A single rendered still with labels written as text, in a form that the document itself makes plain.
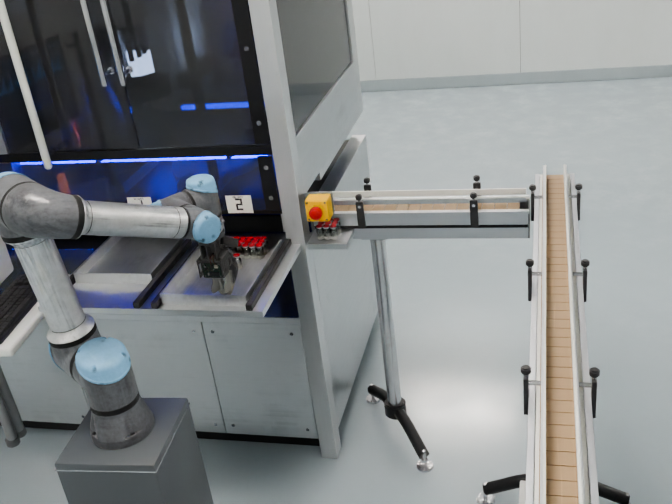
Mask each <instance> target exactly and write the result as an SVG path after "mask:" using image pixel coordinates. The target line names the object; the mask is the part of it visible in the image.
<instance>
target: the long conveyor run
mask: <svg viewBox="0 0 672 504"><path fill-rule="evenodd" d="M563 172H564V175H546V165H543V175H540V174H535V185H534V184H531V185H530V186H529V190H530V191H531V221H534V236H533V259H527V260H526V266H528V272H527V276H528V301H531V332H530V364H529V366H528V365H523V366H521V373H522V374H523V394H524V415H528V429H527V461H526V493H525V504H599V494H598V480H597V467H596V454H595V441H594V427H593V418H596V401H597V377H599V376H600V370H599V369H598V368H596V367H592V368H590V369H589V361H588V348H587V335H586V321H585V308H584V302H586V301H587V276H588V272H587V267H588V266H589V265H590V261H589V260H588V259H583V260H581V255H580V242H579V229H578V221H579V220H580V198H581V193H580V190H581V189H582V187H583V185H582V184H580V183H578V184H576V185H575V175H574V173H570V174H567V165H565V164H564V165H563ZM576 190H577V195H576ZM534 191H535V196H534ZM576 198H577V202H576ZM534 199H535V204H534ZM532 266H533V268H532ZM581 266H583V272H582V268H581ZM582 276H583V282H582ZM590 376H591V383H590Z"/></svg>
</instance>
